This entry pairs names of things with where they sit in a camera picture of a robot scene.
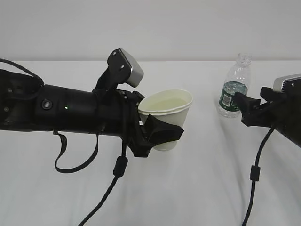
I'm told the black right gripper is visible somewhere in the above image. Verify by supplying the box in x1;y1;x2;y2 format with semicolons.
234;87;301;147

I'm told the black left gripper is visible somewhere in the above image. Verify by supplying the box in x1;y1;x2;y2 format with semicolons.
116;89;184;158

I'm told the Yibao mineral water bottle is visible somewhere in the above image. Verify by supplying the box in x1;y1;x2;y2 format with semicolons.
217;53;252;118

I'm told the white paper cup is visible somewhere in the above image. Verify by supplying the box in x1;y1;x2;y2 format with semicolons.
137;88;194;152

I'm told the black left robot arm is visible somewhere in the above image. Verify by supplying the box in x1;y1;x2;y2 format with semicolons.
0;56;183;178

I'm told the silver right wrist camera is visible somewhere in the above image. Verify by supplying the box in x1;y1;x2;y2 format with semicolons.
272;74;301;93

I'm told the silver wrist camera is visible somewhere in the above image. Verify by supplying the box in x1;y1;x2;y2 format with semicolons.
272;74;301;93
95;48;144;91

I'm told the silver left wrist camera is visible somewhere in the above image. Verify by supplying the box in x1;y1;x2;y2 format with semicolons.
95;48;144;91

